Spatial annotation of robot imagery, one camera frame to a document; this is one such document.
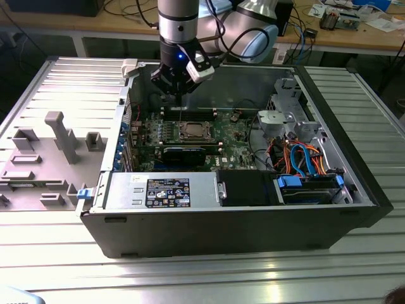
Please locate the black upright box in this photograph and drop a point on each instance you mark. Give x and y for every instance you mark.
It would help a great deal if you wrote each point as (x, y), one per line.
(286, 12)

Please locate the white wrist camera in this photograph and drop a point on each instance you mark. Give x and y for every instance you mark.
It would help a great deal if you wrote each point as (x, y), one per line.
(199, 73)

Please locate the seated person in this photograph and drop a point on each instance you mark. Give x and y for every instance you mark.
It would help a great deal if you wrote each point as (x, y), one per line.
(397, 296)

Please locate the hard disk in blue carrier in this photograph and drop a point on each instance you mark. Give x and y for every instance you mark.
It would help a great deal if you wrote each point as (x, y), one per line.
(303, 198)

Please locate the silver metal drive cage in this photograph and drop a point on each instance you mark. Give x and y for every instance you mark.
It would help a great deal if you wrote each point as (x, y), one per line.
(272, 119)

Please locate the black monitor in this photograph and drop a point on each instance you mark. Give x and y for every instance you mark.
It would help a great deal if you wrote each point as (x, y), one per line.
(53, 8)

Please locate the white plastic case latch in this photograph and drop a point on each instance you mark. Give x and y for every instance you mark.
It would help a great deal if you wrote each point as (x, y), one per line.
(129, 68)

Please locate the grey power supply unit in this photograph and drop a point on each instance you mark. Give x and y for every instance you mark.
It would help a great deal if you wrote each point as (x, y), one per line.
(126, 187)

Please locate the coin cell battery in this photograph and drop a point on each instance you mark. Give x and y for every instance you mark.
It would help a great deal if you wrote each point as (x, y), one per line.
(234, 118)

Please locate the grey electronic module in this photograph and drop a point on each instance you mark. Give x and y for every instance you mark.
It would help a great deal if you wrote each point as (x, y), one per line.
(348, 21)

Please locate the white rounded device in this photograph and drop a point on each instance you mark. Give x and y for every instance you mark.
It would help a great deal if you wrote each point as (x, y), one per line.
(16, 297)

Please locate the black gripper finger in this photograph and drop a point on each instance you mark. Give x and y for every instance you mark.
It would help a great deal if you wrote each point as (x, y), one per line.
(161, 79)
(187, 85)

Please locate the black graphics card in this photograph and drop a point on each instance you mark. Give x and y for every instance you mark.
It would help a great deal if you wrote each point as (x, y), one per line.
(185, 156)

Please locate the green motherboard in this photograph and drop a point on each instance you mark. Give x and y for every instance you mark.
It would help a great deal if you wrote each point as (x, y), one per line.
(232, 150)

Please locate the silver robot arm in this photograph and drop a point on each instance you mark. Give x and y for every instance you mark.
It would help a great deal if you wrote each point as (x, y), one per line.
(177, 22)

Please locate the blue box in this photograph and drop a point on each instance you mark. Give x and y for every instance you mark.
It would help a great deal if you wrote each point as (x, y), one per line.
(373, 3)

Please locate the silver CPU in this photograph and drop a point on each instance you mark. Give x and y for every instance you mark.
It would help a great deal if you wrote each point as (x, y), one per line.
(195, 130)

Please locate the blue plastic clip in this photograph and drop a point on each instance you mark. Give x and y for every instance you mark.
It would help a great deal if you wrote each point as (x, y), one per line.
(83, 194)

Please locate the wooden desk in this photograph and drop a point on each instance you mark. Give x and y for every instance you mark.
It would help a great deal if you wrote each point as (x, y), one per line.
(133, 27)

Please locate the black PC case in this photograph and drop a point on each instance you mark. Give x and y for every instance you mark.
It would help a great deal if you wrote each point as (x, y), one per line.
(221, 234)

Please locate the grey parts rack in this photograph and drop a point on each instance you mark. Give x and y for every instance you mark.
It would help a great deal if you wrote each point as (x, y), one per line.
(61, 136)

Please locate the white papers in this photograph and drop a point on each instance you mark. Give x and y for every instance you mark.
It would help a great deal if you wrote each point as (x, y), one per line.
(379, 23)

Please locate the CPU cooler heatsink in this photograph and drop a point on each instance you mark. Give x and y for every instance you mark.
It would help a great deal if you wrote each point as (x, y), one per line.
(329, 20)

